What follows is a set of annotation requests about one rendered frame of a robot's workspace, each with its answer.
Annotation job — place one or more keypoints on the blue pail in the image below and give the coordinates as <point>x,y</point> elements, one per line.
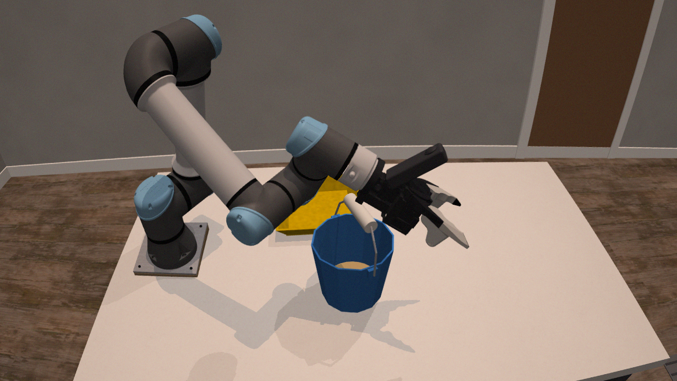
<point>352,241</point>

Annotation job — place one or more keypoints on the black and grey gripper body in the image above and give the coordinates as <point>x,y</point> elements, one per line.
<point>396,208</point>

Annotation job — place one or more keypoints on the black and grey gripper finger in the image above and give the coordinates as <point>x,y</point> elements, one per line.
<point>440,196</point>
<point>438,227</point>

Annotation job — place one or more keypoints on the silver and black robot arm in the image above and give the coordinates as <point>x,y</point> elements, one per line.
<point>203,164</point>

